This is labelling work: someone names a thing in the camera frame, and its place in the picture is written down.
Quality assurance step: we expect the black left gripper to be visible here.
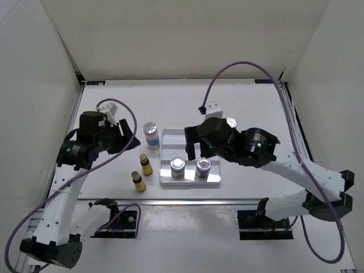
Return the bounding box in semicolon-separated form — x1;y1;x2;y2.
94;118;140;154

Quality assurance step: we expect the red-logo-lid spice jar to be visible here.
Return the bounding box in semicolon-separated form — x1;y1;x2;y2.
195;158;212;179

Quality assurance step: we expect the silver-lid spice jar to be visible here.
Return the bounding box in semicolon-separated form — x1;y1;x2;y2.
170;156;185;179

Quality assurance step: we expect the yellow-label small bottle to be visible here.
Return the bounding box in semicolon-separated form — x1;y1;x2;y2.
131;171;147;192
139;154;153;176

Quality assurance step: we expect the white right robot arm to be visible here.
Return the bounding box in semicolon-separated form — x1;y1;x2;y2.
184;117;354;228

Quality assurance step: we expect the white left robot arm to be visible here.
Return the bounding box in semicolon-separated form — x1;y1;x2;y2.
19;110;140;269

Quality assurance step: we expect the left blue-label salt shaker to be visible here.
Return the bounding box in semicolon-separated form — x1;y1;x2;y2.
143;122;160;150

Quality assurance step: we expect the blue-label salt shaker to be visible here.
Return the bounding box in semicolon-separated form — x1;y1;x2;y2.
143;122;160;150
226;118;238;129

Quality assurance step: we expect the white divided plastic tray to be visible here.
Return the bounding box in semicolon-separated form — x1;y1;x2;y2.
159;129;221;188

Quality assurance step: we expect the right blue-label salt shaker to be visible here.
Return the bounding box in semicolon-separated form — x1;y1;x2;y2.
226;118;238;129

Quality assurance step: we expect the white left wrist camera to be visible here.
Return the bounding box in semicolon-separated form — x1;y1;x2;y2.
96;102;118;126

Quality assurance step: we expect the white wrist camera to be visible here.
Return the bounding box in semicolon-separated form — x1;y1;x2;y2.
204;101;223;121
96;102;118;126

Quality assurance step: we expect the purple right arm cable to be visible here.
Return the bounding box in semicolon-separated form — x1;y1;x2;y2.
198;60;345;264

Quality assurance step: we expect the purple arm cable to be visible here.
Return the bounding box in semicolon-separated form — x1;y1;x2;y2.
198;60;345;264
4;98;143;273

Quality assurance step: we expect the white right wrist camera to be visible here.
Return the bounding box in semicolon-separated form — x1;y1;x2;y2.
204;101;223;121

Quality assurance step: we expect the aluminium table frame rail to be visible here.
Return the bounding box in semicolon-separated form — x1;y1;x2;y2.
77;198;302;206

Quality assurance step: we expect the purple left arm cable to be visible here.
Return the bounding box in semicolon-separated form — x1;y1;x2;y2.
4;98;143;273

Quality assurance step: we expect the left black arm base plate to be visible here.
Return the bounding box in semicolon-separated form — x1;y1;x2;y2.
92;204;142;239

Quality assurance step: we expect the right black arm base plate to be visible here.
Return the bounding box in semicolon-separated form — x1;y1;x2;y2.
237;210;293;241

